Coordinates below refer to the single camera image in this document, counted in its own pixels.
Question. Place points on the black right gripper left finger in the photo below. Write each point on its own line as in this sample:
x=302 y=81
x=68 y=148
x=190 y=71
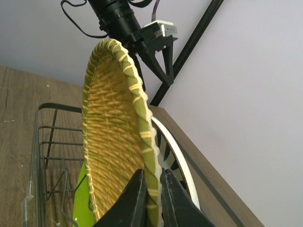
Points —
x=130 y=208

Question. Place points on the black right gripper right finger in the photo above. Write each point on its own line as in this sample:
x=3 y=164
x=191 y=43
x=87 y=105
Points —
x=177 y=207

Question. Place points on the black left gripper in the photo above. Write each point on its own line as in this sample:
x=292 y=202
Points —
x=155 y=51

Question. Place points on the lime green plate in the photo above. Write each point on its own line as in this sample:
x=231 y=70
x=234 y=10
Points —
x=82 y=215

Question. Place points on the white blue striped plate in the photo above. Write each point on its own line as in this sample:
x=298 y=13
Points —
x=171 y=157

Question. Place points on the black wire dish rack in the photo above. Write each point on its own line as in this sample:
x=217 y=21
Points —
x=56 y=159

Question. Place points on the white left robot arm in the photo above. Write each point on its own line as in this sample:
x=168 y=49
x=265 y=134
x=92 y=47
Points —
x=113 y=15

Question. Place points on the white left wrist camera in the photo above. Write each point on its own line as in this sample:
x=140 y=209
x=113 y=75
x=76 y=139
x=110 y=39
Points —
x=165 y=29

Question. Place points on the black aluminium frame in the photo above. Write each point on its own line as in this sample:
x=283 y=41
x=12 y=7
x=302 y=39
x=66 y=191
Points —
x=188 y=48

